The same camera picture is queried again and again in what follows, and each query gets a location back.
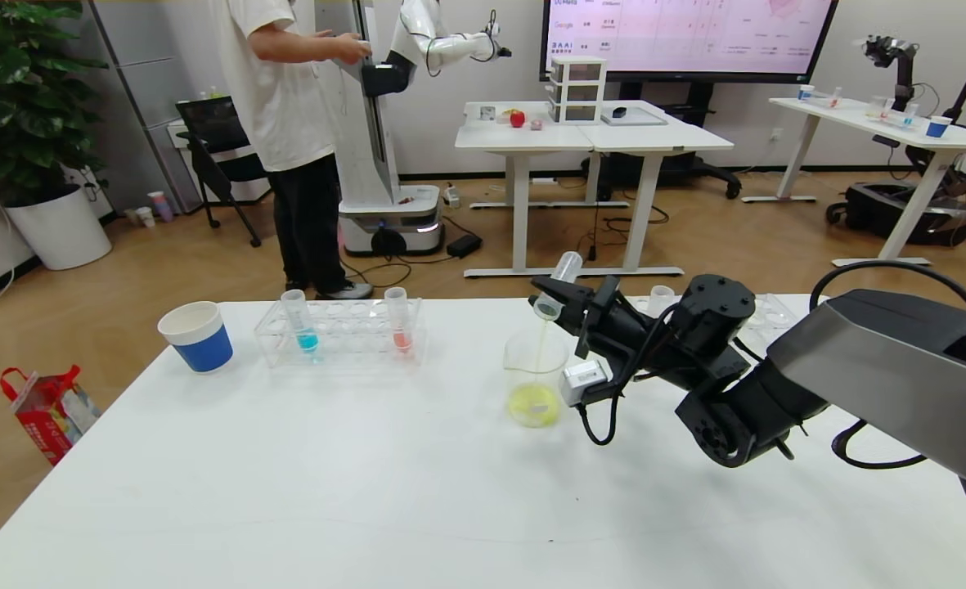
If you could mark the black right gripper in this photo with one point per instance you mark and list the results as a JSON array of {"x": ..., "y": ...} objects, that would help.
[{"x": 599, "y": 309}]

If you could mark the test tube yellow pigment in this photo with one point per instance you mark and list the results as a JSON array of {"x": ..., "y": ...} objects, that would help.
[{"x": 568, "y": 266}]

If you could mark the test tube red pigment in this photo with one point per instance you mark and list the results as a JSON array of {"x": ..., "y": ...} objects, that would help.
[
  {"x": 401, "y": 335},
  {"x": 661, "y": 296}
]

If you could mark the black desktop robot arm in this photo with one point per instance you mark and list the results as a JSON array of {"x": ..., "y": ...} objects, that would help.
[{"x": 900, "y": 65}]

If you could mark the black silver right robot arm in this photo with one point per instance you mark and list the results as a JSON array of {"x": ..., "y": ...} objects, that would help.
[{"x": 900, "y": 368}]

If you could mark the black wheeled robot base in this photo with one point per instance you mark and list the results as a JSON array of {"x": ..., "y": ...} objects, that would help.
[{"x": 883, "y": 211}]

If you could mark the clear glass beaker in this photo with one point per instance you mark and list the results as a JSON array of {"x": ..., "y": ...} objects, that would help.
[{"x": 534, "y": 405}]

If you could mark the clear acrylic test tube rack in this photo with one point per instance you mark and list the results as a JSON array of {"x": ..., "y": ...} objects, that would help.
[
  {"x": 777, "y": 309},
  {"x": 343, "y": 327}
]

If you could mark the test tube blue pigment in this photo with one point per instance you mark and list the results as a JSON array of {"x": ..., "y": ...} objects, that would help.
[{"x": 303, "y": 323}]

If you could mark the black power adapter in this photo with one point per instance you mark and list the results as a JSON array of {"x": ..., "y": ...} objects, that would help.
[{"x": 465, "y": 246}]

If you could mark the white power strip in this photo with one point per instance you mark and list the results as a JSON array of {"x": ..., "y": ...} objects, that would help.
[{"x": 451, "y": 196}]

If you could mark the white standing desk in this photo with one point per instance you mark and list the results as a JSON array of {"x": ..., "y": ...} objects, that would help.
[
  {"x": 875, "y": 121},
  {"x": 662, "y": 139},
  {"x": 523, "y": 139}
]

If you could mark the black screen stand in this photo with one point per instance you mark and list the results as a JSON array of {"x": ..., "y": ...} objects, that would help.
[{"x": 695, "y": 172}]

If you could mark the grey flat tray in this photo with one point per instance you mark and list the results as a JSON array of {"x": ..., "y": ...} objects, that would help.
[{"x": 638, "y": 120}]

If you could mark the red apple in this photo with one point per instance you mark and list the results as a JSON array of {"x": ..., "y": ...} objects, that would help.
[{"x": 517, "y": 120}]

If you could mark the clear drawer organizer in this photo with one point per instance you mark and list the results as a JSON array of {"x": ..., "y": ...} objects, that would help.
[{"x": 579, "y": 90}]

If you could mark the white humanoid robot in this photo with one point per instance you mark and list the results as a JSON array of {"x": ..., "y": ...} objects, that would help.
[{"x": 368, "y": 164}]

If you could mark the person in white shirt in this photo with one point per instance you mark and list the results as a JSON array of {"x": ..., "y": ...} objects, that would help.
[{"x": 286, "y": 98}]

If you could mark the blue white paper cup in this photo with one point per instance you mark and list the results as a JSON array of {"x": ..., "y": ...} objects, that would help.
[{"x": 200, "y": 348}]

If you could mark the small blue paper cup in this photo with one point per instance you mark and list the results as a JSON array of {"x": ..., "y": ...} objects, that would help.
[{"x": 937, "y": 128}]

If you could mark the black office chair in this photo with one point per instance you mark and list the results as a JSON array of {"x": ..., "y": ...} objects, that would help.
[{"x": 213, "y": 123}]

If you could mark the pink plastic cup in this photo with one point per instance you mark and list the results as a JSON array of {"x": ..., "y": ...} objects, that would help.
[{"x": 163, "y": 208}]

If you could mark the small white paper cup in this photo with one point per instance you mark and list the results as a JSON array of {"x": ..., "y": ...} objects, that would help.
[{"x": 146, "y": 218}]

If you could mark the grey metal cabinet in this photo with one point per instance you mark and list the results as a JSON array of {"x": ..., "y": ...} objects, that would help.
[{"x": 147, "y": 74}]

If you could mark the white planter pot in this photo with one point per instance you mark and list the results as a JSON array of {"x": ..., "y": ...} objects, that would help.
[{"x": 59, "y": 231}]

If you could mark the red gift bag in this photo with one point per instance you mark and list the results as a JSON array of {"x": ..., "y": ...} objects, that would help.
[{"x": 47, "y": 424}]

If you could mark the green leafy plant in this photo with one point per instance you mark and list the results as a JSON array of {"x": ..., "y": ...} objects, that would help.
[{"x": 16, "y": 82}]

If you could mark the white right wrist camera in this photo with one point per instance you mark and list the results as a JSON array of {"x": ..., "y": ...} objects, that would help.
[{"x": 585, "y": 383}]

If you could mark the large wall display screen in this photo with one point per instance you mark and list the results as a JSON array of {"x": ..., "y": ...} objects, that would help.
[{"x": 695, "y": 37}]

